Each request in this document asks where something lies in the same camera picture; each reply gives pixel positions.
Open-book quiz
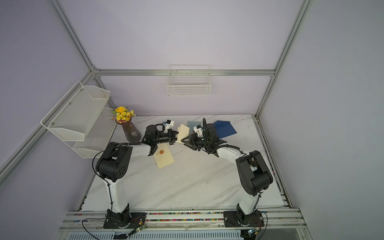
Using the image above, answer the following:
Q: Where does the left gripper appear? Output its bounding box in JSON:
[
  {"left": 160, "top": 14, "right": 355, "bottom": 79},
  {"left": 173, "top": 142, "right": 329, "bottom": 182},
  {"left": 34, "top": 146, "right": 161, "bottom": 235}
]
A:
[{"left": 154, "top": 129, "right": 185, "bottom": 146}]

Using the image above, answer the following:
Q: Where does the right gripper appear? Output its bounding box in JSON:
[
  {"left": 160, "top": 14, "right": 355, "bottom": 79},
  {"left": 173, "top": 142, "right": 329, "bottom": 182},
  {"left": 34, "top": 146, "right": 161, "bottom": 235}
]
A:
[{"left": 182, "top": 133, "right": 211, "bottom": 151}]

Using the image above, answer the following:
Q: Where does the peach paper sheet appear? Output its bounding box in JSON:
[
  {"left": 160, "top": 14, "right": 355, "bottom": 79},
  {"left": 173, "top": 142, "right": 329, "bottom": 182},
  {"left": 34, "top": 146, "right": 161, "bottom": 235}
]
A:
[{"left": 176, "top": 124, "right": 190, "bottom": 144}]

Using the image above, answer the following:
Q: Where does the teal envelope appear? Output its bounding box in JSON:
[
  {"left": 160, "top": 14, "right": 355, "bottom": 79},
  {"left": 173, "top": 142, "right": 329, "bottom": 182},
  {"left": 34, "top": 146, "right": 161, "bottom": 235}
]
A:
[{"left": 187, "top": 121, "right": 201, "bottom": 130}]

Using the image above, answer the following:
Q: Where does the cream envelope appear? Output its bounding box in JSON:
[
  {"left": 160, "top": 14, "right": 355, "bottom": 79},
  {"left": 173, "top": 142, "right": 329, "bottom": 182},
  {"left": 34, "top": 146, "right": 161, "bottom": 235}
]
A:
[{"left": 154, "top": 143, "right": 175, "bottom": 169}]

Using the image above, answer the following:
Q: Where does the dark blue envelope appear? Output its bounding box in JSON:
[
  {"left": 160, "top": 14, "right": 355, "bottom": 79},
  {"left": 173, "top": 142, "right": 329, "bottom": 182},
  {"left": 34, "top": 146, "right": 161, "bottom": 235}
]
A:
[{"left": 214, "top": 121, "right": 237, "bottom": 139}]

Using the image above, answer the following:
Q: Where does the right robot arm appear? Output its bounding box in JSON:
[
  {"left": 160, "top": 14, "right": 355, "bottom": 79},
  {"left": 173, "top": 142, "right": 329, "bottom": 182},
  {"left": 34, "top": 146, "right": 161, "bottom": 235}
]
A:
[{"left": 181, "top": 119, "right": 274, "bottom": 228}]

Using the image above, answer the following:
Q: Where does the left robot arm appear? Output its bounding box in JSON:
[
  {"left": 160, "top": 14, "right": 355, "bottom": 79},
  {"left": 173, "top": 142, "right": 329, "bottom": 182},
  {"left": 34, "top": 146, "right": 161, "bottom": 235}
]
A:
[{"left": 94, "top": 120, "right": 178, "bottom": 223}]

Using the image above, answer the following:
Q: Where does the dark glass vase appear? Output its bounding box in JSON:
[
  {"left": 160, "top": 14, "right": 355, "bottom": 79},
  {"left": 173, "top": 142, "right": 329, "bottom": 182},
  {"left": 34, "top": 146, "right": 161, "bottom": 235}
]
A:
[{"left": 122, "top": 121, "right": 142, "bottom": 143}]

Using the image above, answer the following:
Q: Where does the yellow flower bouquet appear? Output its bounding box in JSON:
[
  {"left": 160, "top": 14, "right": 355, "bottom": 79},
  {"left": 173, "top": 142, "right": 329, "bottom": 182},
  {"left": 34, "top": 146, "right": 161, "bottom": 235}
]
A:
[{"left": 112, "top": 107, "right": 136, "bottom": 124}]

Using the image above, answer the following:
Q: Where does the white mesh two-tier shelf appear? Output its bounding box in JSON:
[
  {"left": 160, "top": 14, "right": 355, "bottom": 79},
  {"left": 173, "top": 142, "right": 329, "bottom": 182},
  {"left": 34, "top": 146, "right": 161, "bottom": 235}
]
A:
[{"left": 41, "top": 82, "right": 117, "bottom": 159}]

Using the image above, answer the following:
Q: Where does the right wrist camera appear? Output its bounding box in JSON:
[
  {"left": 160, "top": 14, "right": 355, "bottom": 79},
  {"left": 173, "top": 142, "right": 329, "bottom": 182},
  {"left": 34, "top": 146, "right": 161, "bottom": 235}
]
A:
[{"left": 194, "top": 125, "right": 204, "bottom": 138}]

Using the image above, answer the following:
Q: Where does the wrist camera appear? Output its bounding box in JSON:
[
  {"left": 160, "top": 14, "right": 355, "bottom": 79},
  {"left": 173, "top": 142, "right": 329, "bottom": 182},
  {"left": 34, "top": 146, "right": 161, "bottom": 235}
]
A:
[
  {"left": 194, "top": 125, "right": 204, "bottom": 138},
  {"left": 163, "top": 120, "right": 175, "bottom": 133}
]

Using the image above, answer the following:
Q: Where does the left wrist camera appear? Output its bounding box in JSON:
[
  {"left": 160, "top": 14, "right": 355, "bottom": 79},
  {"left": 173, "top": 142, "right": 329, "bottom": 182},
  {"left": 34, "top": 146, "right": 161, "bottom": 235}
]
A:
[{"left": 163, "top": 120, "right": 175, "bottom": 133}]

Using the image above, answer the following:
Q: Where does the white wire wall basket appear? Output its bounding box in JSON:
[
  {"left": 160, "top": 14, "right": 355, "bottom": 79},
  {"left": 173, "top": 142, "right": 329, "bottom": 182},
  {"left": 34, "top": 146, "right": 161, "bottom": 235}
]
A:
[{"left": 167, "top": 65, "right": 212, "bottom": 97}]

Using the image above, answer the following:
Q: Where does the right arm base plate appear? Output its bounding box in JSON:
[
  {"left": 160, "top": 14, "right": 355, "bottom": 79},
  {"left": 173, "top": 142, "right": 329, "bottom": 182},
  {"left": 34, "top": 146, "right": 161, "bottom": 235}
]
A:
[{"left": 223, "top": 211, "right": 265, "bottom": 227}]

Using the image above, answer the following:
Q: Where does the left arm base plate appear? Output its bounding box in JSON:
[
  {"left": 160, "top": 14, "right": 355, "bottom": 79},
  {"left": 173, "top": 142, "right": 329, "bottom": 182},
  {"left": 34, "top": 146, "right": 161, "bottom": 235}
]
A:
[{"left": 103, "top": 207, "right": 147, "bottom": 229}]

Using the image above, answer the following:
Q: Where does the aluminium front rail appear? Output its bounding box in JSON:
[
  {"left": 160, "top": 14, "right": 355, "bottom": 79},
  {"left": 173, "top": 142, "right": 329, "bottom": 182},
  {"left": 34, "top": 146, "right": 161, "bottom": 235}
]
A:
[{"left": 55, "top": 208, "right": 312, "bottom": 240}]

